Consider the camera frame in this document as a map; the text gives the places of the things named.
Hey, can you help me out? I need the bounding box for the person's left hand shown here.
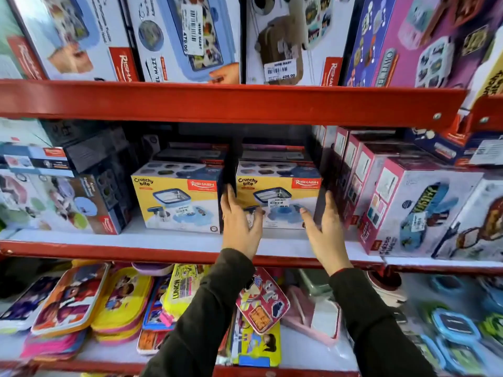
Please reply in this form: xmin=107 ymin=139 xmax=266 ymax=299
xmin=220 ymin=184 xmax=264 ymax=260

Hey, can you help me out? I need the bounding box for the person's right hand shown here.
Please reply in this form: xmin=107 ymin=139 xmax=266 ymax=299
xmin=300 ymin=190 xmax=354 ymax=277

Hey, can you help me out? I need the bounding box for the yellow lunch box carton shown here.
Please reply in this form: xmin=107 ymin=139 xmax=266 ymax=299
xmin=235 ymin=160 xmax=324 ymax=230
xmin=131 ymin=161 xmax=225 ymax=234

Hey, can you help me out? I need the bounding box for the person's right forearm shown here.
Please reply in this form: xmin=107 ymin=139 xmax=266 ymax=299
xmin=329 ymin=268 xmax=438 ymax=377

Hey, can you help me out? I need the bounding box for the person's left forearm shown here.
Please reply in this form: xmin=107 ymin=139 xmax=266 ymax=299
xmin=141 ymin=248 xmax=256 ymax=377

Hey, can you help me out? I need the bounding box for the dark flat carton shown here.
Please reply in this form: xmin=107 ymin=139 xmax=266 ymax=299
xmin=240 ymin=143 xmax=317 ymax=164
xmin=151 ymin=142 xmax=229 ymax=166

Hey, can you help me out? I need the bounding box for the pink cartoon lunch box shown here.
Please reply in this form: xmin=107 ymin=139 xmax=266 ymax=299
xmin=235 ymin=267 xmax=291 ymax=335

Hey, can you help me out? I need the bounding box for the plain pink lunch box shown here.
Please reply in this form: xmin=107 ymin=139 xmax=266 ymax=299
xmin=281 ymin=286 xmax=342 ymax=347

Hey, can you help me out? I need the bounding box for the white bowl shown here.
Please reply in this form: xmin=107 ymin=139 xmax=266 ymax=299
xmin=367 ymin=270 xmax=408 ymax=308

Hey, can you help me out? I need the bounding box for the yellow green lunch box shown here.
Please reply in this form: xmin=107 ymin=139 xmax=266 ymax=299
xmin=160 ymin=264 xmax=210 ymax=321

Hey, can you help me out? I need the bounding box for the row of pink white cartons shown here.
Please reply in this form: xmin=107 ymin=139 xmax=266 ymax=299
xmin=312 ymin=125 xmax=485 ymax=258

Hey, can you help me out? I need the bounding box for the purple lid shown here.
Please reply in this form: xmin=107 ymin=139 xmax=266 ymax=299
xmin=131 ymin=262 xmax=174 ymax=277

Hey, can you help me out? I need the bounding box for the yellow blue cartoon box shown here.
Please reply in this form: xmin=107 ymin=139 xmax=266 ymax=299
xmin=231 ymin=317 xmax=282 ymax=368

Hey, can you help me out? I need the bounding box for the blue red cartoon box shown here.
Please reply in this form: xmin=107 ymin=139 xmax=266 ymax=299
xmin=142 ymin=274 xmax=176 ymax=332

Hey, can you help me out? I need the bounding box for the orange flat box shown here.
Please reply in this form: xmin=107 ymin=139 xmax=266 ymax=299
xmin=136 ymin=329 xmax=170 ymax=356

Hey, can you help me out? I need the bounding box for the dark blue carton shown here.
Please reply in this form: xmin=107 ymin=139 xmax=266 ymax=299
xmin=404 ymin=127 xmax=503 ymax=168

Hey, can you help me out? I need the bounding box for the white carton with brown print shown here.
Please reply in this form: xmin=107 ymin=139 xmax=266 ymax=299
xmin=431 ymin=177 xmax=503 ymax=262

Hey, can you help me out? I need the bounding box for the pile of blue lid containers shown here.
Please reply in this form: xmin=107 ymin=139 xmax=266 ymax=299
xmin=399 ymin=274 xmax=503 ymax=376

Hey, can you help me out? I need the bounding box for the brown lunch box carton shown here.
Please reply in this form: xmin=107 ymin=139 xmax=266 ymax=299
xmin=245 ymin=0 xmax=357 ymax=87

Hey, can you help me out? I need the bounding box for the dark grey carton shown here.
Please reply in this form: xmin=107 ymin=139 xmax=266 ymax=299
xmin=0 ymin=121 xmax=132 ymax=178

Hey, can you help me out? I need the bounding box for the blue lunch box carton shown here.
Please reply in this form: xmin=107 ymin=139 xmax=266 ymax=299
xmin=125 ymin=0 xmax=242 ymax=84

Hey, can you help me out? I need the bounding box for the white carton with pink bowls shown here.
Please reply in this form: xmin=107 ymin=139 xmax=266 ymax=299
xmin=0 ymin=169 xmax=133 ymax=235

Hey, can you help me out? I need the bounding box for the orange rimmed cartoon box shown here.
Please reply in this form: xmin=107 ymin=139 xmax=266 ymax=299
xmin=31 ymin=263 xmax=111 ymax=337

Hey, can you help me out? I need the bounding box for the purple lunch box carton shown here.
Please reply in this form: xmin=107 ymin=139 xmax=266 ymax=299
xmin=344 ymin=0 xmax=503 ymax=90

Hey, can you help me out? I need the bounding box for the yellow white carton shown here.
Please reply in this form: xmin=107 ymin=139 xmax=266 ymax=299
xmin=463 ymin=27 xmax=503 ymax=111

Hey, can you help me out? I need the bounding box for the stack of pink boxes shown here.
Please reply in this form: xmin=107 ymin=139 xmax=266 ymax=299
xmin=20 ymin=329 xmax=88 ymax=362

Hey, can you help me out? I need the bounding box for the dark purple cartoon box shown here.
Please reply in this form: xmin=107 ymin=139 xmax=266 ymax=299
xmin=0 ymin=275 xmax=60 ymax=335

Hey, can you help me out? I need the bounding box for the white carton with blue box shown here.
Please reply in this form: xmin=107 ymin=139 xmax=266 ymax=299
xmin=7 ymin=0 xmax=141 ymax=82

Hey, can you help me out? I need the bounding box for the green white carton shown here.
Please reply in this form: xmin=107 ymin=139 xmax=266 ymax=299
xmin=0 ymin=0 xmax=46 ymax=80

